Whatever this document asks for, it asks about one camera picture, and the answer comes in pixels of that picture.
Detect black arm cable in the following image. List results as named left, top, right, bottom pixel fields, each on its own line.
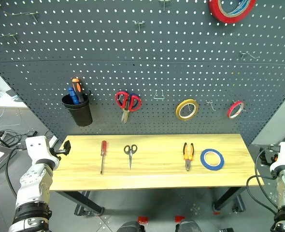
left=246, top=146, right=279, bottom=216
left=5, top=144, right=28, bottom=198

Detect yellow tape roll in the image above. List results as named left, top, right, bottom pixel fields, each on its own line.
left=175, top=98, right=199, bottom=121

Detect orange black screwdriver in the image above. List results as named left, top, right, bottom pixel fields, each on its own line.
left=71, top=78, right=85, bottom=103

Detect black table leg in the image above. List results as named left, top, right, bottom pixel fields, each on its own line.
left=56, top=190, right=105, bottom=217
left=212, top=187, right=247, bottom=213

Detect red handled scissors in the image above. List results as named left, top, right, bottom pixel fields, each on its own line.
left=115, top=90, right=142, bottom=124

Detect dark grey metal pegboard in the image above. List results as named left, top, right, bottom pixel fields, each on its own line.
left=0, top=0, right=285, bottom=146

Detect small red tape roll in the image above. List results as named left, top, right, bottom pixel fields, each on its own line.
left=227, top=101, right=245, bottom=119

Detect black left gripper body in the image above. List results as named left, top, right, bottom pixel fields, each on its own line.
left=49, top=146, right=65, bottom=160

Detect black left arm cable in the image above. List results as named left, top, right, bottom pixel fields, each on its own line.
left=5, top=144, right=28, bottom=198

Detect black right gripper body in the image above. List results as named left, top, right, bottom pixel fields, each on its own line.
left=259, top=145, right=279, bottom=167

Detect red handled screwdriver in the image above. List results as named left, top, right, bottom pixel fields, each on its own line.
left=100, top=140, right=108, bottom=175

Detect blue handled screwdriver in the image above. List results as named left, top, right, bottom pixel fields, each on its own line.
left=68, top=87, right=80, bottom=105

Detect white background shelf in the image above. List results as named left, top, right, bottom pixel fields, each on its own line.
left=0, top=83, right=29, bottom=109

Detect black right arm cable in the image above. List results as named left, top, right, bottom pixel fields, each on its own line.
left=246, top=146, right=279, bottom=216

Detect blue white tape roll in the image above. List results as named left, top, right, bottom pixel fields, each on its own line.
left=226, top=0, right=251, bottom=14

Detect black plastic cup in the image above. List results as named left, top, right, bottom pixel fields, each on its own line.
left=61, top=93, right=93, bottom=127

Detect black handled scissors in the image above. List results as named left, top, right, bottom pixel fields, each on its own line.
left=123, top=144, right=138, bottom=171

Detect orange black pliers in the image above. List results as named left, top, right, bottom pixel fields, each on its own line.
left=182, top=142, right=195, bottom=172

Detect dark rounded shape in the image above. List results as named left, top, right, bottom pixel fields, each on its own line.
left=116, top=220, right=146, bottom=232
left=175, top=220, right=202, bottom=232

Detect large red tape roll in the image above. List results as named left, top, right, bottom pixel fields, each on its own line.
left=208, top=0, right=257, bottom=24

